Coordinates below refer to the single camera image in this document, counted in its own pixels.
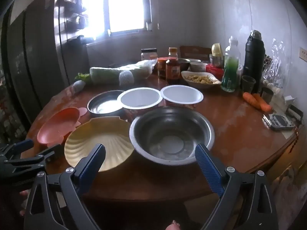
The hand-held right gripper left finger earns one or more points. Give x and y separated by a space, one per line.
92 166

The steel mug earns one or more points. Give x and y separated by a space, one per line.
215 61

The wrapped napa cabbage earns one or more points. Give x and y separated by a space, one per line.
105 74

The black thermos flask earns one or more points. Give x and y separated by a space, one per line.
254 57

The white ceramic bowl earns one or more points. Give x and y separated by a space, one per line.
197 67

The green dish soap bottle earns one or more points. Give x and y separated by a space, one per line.
230 74

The wooden chair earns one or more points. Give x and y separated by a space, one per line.
195 50

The steel cup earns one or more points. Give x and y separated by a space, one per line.
267 95

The red-lidded sauce jar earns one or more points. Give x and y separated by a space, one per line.
161 68

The smartphone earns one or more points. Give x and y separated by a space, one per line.
279 122

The window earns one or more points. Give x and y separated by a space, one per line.
124 7

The small steel bowl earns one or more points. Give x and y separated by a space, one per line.
103 103
183 63

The white instant noodle bowl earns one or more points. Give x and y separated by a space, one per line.
181 94
140 98

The yellow shell-shaped plate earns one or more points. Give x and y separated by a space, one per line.
100 134

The green lettuce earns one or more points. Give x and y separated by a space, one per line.
81 76

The pink shell-shaped plate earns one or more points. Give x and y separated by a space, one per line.
57 124

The red tissue box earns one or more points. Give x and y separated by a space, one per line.
214 70

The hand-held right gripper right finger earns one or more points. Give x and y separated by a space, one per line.
207 166

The grey refrigerator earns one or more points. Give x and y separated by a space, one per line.
38 52

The dark sauce bottle red label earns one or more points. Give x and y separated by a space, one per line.
173 73

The orange-lidded honey bottle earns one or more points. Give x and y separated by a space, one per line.
173 52

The white dish of food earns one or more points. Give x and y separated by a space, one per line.
199 79

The black-lidded clear jar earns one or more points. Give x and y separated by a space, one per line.
148 54

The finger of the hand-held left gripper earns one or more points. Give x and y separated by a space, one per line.
43 154
22 144

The clear plastic cup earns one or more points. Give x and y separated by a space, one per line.
248 83

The fruit in white foam net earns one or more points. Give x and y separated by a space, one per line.
78 86
126 78

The crinkled clear plastic wrap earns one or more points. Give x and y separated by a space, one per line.
274 57

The yellow plastic cup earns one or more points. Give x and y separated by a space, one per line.
217 49

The large steel bowl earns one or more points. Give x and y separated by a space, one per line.
168 124

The wall socket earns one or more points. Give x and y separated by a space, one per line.
303 54

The person's left hand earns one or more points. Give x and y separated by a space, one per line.
24 193

